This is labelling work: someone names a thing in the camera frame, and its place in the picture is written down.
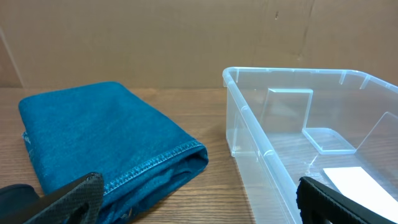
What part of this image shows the brown cardboard backdrop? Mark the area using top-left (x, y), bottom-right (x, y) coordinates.
top-left (1, 0), bottom-right (397, 88)

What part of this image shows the white label in bin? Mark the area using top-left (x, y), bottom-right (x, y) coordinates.
top-left (324, 167), bottom-right (397, 223)

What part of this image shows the blue denim cloth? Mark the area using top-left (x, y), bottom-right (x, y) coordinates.
top-left (19, 82), bottom-right (209, 223)

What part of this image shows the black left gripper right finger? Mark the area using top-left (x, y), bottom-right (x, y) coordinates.
top-left (296, 176), bottom-right (394, 224)

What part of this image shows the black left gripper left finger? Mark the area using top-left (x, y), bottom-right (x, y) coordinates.
top-left (1, 172), bottom-right (104, 224)

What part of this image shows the clear plastic storage bin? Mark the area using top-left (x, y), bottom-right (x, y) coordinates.
top-left (223, 67), bottom-right (397, 223)

